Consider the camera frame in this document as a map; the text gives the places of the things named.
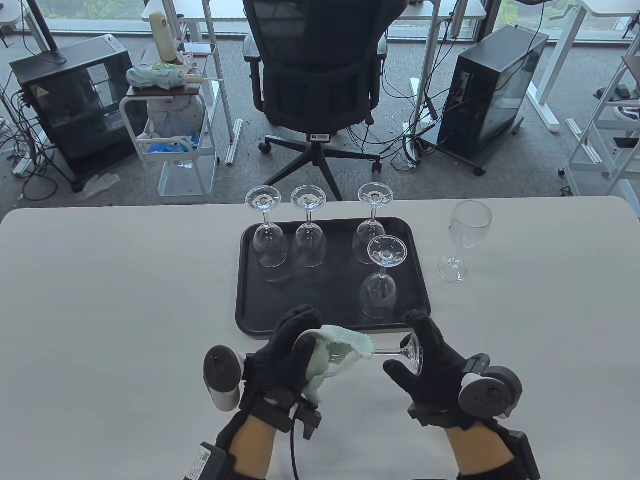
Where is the person's left hand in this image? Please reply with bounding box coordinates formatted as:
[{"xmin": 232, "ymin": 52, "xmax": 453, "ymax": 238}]
[{"xmin": 244, "ymin": 306, "xmax": 324, "ymax": 435}]

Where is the person's right hand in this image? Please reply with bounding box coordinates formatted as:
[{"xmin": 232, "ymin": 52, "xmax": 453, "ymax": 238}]
[{"xmin": 383, "ymin": 310, "xmax": 483, "ymax": 430}]

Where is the clear wine glass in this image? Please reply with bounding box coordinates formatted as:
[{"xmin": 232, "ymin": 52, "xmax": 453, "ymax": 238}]
[
  {"xmin": 436, "ymin": 200, "xmax": 493, "ymax": 284},
  {"xmin": 245, "ymin": 186, "xmax": 289, "ymax": 268},
  {"xmin": 295, "ymin": 332, "xmax": 425, "ymax": 379},
  {"xmin": 352, "ymin": 182, "xmax": 395, "ymax": 265},
  {"xmin": 291, "ymin": 186, "xmax": 329, "ymax": 268},
  {"xmin": 360, "ymin": 235, "xmax": 408, "ymax": 320}
]

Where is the green fish scale cleaning cloth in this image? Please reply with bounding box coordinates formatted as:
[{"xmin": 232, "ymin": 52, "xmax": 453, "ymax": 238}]
[{"xmin": 302, "ymin": 325, "xmax": 375, "ymax": 406}]

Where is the plain black forearm box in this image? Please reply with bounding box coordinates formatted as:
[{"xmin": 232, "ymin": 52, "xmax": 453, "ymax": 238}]
[{"xmin": 505, "ymin": 431, "xmax": 542, "ymax": 479}]

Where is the person's right forearm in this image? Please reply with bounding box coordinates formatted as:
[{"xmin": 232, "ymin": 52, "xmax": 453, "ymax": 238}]
[{"xmin": 445, "ymin": 422, "xmax": 517, "ymax": 480}]

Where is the person's left forearm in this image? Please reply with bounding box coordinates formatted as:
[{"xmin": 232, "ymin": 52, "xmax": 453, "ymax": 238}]
[{"xmin": 231, "ymin": 417, "xmax": 277, "ymax": 475}]

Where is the grey round hand tracker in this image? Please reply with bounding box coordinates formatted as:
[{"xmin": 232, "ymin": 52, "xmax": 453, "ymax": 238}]
[
  {"xmin": 459, "ymin": 353, "xmax": 524, "ymax": 419},
  {"xmin": 203, "ymin": 345, "xmax": 246, "ymax": 412}
]

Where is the black plastic tray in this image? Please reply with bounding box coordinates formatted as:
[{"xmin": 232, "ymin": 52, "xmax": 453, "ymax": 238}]
[{"xmin": 235, "ymin": 216, "xmax": 432, "ymax": 336}]

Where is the black box with white label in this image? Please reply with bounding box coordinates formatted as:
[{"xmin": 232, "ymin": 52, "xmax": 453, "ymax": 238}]
[{"xmin": 185, "ymin": 441, "xmax": 237, "ymax": 480}]

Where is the white rolling cart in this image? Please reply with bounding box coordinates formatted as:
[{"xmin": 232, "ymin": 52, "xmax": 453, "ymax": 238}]
[{"xmin": 119, "ymin": 42, "xmax": 221, "ymax": 198}]

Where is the blue plastic bag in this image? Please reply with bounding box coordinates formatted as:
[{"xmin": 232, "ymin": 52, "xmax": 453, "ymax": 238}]
[{"xmin": 147, "ymin": 134, "xmax": 202, "ymax": 155}]

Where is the clear plastic bag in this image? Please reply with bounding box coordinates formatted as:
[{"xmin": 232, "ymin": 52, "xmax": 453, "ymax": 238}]
[{"xmin": 80, "ymin": 172, "xmax": 122, "ymax": 197}]

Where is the white plastic bag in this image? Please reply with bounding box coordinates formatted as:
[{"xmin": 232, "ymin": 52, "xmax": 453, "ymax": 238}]
[{"xmin": 145, "ymin": 95, "xmax": 208, "ymax": 138}]

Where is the black office chair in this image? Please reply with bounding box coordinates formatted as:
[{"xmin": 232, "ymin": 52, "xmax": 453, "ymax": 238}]
[{"xmin": 242, "ymin": 0, "xmax": 388, "ymax": 203}]

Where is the pale green folded umbrella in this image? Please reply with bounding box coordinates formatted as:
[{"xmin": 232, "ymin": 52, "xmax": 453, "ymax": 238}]
[{"xmin": 125, "ymin": 62, "xmax": 221, "ymax": 92}]

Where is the black glass-sided computer tower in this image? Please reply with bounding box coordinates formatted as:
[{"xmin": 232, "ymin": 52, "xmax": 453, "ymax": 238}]
[{"xmin": 9, "ymin": 34, "xmax": 151, "ymax": 193}]

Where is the cream cylindrical bottle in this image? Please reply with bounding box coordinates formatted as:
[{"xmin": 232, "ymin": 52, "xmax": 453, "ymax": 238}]
[{"xmin": 149, "ymin": 11, "xmax": 185, "ymax": 65}]

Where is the black pole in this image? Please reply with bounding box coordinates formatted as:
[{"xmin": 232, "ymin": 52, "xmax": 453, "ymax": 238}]
[{"xmin": 25, "ymin": 0, "xmax": 58, "ymax": 53}]

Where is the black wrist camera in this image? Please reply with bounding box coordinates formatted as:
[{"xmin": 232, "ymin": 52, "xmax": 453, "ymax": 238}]
[
  {"xmin": 294, "ymin": 402, "xmax": 322, "ymax": 441},
  {"xmin": 407, "ymin": 402, "xmax": 432, "ymax": 427}
]

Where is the black camera cable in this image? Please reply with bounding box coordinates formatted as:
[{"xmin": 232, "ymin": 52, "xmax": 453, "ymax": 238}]
[{"xmin": 288, "ymin": 432, "xmax": 302, "ymax": 480}]

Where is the black forearm strap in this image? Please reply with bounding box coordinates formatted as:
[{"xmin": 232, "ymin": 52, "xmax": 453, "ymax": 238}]
[
  {"xmin": 231, "ymin": 464, "xmax": 271, "ymax": 480},
  {"xmin": 457, "ymin": 460, "xmax": 517, "ymax": 480}
]

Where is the white shelf frame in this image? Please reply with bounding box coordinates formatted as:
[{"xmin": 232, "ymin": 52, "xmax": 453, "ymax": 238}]
[{"xmin": 559, "ymin": 52, "xmax": 640, "ymax": 201}]

